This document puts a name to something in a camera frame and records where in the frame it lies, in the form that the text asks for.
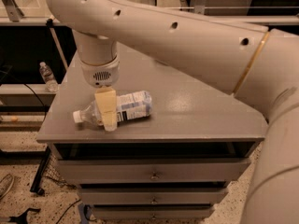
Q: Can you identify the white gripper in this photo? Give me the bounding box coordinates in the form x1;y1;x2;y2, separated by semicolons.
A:
80;56;120;132

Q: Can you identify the blue label plastic bottle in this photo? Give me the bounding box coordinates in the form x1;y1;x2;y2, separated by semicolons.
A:
73;91;152;126

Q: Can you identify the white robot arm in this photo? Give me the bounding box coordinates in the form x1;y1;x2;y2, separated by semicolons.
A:
46;0;299;224

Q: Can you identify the clear water bottle on ledge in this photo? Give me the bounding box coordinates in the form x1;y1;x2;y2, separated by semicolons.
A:
39;62;58;92

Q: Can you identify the top grey drawer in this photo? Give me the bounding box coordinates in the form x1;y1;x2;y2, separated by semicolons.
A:
57;158;250;184

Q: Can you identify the grey drawer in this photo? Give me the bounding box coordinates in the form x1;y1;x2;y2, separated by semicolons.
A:
57;158;250;184
93;205;214;220
78;188;228;205

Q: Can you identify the wooden stick with black clamp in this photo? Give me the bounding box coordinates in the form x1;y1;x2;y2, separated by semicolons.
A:
46;15;68;70

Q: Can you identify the grey drawer cabinet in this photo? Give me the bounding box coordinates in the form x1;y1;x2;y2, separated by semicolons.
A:
36;44;269;221

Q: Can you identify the middle grey drawer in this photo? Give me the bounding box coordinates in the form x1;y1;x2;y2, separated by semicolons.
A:
78;188;228;205

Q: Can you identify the bottom grey drawer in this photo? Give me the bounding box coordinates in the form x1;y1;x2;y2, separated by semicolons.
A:
93;205;214;220

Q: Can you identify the black stand leg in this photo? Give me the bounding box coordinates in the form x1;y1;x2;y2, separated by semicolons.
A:
30;147;51;196

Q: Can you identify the black cable on left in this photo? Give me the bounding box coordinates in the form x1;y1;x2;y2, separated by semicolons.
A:
0;69;49;117

